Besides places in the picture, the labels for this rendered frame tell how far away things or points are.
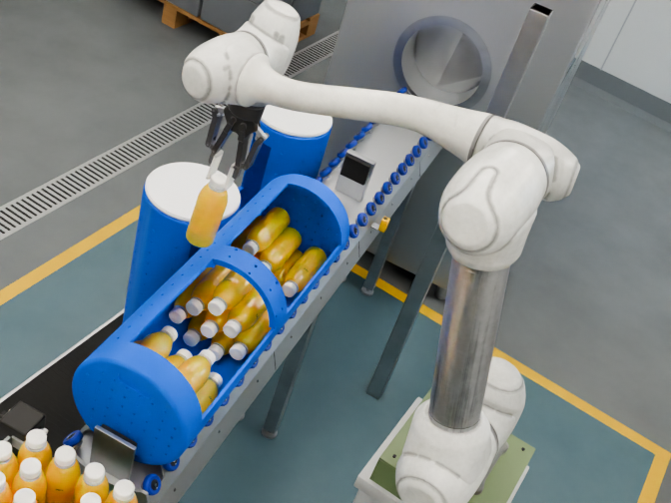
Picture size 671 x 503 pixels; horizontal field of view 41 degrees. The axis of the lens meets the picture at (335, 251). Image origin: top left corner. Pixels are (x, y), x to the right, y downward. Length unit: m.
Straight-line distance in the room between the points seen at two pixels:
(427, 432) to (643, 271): 3.43
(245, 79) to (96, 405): 0.79
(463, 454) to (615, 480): 2.16
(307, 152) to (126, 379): 1.39
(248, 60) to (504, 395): 0.85
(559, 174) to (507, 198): 0.18
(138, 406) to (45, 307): 1.81
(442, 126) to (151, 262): 1.28
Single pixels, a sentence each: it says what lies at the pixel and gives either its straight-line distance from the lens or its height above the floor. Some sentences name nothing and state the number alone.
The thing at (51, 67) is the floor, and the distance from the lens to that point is 5.13.
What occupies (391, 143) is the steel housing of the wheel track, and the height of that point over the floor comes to 0.93.
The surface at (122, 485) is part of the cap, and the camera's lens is 1.85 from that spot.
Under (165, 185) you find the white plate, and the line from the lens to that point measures 2.63.
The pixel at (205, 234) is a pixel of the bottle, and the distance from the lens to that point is 2.06.
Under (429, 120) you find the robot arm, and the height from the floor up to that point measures 1.84.
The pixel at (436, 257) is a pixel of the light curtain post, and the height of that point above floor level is 0.76.
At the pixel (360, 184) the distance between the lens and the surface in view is 2.91.
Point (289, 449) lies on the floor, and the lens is 3.36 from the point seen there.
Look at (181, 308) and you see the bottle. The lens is 2.21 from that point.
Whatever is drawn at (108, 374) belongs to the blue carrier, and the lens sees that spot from 1.89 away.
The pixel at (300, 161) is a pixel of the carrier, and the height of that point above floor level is 0.93.
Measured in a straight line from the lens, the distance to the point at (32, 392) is 3.19.
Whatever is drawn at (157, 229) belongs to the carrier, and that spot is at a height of 0.96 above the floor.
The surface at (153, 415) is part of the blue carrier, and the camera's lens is 1.89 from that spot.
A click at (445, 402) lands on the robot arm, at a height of 1.43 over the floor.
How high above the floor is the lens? 2.61
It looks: 38 degrees down
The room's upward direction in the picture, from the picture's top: 19 degrees clockwise
